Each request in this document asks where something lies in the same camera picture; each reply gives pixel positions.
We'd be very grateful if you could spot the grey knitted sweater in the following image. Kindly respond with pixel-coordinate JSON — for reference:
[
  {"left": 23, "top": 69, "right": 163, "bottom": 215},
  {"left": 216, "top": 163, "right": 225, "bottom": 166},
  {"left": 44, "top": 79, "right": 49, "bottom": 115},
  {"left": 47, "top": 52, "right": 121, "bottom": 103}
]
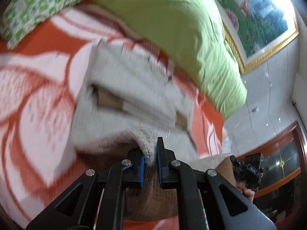
[{"left": 70, "top": 42, "right": 236, "bottom": 221}]

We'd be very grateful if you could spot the right hand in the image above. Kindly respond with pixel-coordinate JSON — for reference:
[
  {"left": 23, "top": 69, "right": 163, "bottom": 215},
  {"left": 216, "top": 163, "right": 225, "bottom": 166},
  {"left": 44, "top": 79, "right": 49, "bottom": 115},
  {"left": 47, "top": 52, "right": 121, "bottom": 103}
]
[{"left": 236, "top": 181, "right": 255, "bottom": 202}]

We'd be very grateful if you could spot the wooden glass cabinet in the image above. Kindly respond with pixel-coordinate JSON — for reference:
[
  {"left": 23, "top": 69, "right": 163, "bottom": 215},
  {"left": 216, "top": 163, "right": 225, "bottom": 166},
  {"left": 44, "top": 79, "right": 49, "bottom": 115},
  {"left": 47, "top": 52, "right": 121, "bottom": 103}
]
[{"left": 238, "top": 121, "right": 306, "bottom": 229}]

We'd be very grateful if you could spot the orange white floral blanket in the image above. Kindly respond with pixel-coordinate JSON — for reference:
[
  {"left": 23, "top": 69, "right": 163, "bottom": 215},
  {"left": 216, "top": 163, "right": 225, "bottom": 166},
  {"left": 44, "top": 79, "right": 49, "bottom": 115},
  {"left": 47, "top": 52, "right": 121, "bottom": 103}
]
[{"left": 1, "top": 2, "right": 223, "bottom": 228}]

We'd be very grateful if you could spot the gold framed landscape painting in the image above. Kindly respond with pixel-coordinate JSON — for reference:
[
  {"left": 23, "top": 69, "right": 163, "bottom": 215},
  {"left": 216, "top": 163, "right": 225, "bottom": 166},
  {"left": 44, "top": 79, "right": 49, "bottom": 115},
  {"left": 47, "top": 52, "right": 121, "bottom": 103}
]
[{"left": 215, "top": 0, "right": 299, "bottom": 74}]

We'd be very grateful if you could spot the green duvet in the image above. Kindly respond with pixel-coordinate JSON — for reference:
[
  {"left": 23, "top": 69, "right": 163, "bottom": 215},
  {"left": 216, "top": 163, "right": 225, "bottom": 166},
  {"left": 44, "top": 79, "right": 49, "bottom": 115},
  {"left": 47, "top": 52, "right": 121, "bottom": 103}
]
[{"left": 93, "top": 0, "right": 247, "bottom": 119}]

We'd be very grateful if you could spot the green white patterned pillow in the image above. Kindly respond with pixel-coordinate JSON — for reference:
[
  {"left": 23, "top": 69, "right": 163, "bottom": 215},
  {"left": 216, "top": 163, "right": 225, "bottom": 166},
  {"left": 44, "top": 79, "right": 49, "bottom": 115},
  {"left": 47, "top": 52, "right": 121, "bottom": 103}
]
[{"left": 1, "top": 0, "right": 82, "bottom": 49}]

